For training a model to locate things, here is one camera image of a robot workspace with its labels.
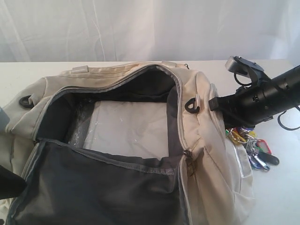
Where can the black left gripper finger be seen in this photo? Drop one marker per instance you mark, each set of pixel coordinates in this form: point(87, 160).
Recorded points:
point(11, 185)

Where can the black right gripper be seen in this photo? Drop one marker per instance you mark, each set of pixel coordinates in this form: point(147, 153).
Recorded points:
point(245, 108)

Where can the yellow key tag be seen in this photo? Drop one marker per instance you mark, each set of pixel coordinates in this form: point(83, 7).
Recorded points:
point(251, 134)

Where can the red key tag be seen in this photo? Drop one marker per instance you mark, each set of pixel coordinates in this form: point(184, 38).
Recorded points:
point(262, 146)

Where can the gold key ring zipper pull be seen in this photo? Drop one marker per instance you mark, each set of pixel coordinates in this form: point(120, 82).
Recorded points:
point(191, 166)

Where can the blue key tag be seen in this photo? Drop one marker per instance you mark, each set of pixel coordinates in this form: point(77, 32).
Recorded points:
point(256, 162)

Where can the black key tag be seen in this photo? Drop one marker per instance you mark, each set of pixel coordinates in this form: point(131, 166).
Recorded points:
point(272, 159)

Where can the beige duffel bag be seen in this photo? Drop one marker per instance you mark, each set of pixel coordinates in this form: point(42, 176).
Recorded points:
point(108, 146)

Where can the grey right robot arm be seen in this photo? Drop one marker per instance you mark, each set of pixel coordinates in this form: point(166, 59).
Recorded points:
point(282, 92)

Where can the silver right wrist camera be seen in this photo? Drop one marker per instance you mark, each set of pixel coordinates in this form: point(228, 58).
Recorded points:
point(243, 67)

